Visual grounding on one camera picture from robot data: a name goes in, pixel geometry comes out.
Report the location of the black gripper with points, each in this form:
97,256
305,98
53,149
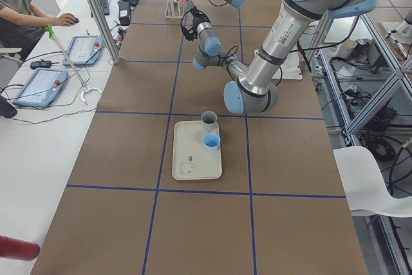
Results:
196,18

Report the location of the blue cup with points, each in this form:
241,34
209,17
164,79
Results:
211,142

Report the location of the grey cup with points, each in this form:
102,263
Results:
209,121

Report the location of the black box with label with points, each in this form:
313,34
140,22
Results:
124,13

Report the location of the black keyboard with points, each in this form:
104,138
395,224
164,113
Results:
102,0

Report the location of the far teach pendant tablet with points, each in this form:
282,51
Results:
85,50

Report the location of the teach pendant tablet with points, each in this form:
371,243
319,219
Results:
85,50
42,88

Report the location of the metal reacher grabber tool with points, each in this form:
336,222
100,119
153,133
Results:
85,88

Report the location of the cream serving tray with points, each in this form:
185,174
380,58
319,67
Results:
190,159

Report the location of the black handheld remote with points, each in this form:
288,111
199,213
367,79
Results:
40,64

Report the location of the near teach pendant tablet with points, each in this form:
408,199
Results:
42,88

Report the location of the seated person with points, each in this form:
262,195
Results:
23,24

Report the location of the white chair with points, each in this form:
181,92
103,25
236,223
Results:
364,185

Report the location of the red cylinder bottle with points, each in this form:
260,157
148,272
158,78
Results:
16,249

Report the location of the white wire cup rack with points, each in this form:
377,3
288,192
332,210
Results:
174,9

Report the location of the aluminium frame post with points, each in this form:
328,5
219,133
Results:
105,32

